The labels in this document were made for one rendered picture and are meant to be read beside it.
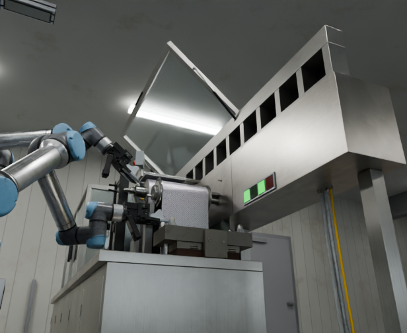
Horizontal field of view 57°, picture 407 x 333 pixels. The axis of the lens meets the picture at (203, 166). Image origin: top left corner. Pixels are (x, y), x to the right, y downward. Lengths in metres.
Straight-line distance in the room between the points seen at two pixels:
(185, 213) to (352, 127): 0.87
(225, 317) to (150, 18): 2.66
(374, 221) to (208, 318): 0.67
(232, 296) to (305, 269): 5.67
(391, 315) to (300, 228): 6.05
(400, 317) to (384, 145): 0.52
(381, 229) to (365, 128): 0.33
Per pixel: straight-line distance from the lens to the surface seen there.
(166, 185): 1.81
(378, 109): 1.44
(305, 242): 7.30
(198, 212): 1.82
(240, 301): 1.55
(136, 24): 3.60
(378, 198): 1.36
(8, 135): 1.85
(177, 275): 1.45
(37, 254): 5.41
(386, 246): 1.32
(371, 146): 1.32
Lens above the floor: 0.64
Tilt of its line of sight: 23 degrees up
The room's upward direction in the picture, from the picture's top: straight up
